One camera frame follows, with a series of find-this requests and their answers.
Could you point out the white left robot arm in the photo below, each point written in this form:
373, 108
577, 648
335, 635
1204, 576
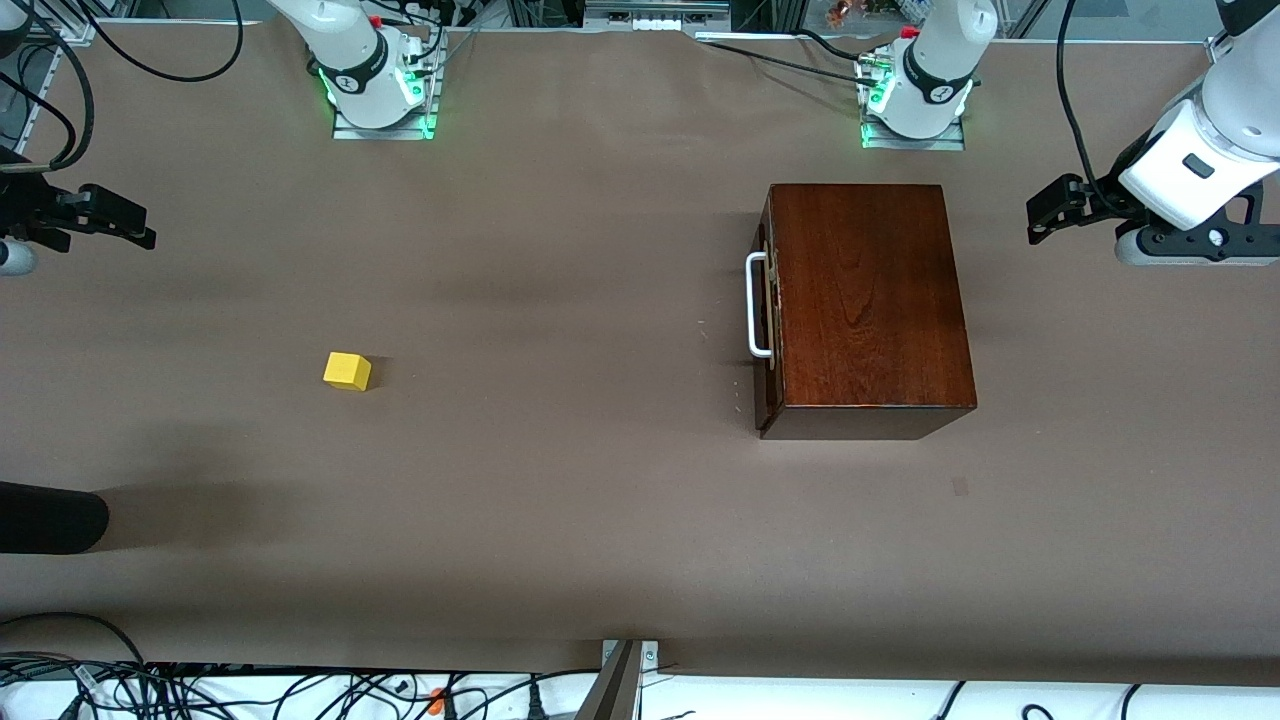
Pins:
935, 70

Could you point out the dark brown wooden cabinet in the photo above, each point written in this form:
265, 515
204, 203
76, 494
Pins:
870, 300

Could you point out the black cylinder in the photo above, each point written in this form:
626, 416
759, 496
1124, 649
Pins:
50, 518

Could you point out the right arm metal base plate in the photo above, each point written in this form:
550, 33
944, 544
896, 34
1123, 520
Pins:
385, 133

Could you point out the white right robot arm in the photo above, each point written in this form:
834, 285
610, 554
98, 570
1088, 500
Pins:
350, 50

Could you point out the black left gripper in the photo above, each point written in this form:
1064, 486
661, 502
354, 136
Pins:
1101, 196

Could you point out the white power strip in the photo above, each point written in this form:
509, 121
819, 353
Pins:
655, 20

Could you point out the orange plug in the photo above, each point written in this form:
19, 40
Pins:
437, 700

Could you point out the metal bracket at table edge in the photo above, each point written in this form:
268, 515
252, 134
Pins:
620, 690

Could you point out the yellow block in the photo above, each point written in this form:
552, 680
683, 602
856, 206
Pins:
347, 372

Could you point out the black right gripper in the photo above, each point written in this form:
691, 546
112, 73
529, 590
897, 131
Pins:
24, 210

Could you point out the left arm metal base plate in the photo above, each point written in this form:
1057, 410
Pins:
910, 143

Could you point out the aluminium frame profile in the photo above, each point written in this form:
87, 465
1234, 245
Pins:
60, 30
1218, 45

